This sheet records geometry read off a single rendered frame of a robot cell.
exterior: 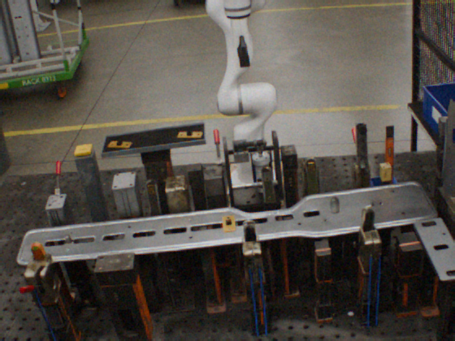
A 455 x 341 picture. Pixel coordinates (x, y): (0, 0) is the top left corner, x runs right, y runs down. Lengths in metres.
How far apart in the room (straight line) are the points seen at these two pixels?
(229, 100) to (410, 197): 0.79
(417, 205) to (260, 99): 0.75
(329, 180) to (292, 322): 0.87
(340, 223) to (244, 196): 0.40
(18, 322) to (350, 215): 1.22
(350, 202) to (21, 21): 4.59
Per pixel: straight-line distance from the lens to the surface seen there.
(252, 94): 2.41
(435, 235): 1.94
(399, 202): 2.08
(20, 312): 2.37
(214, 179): 2.11
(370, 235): 1.86
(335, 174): 2.79
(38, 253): 1.96
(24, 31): 6.18
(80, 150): 2.28
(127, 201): 2.12
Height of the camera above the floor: 2.17
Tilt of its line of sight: 31 degrees down
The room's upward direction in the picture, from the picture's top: 8 degrees counter-clockwise
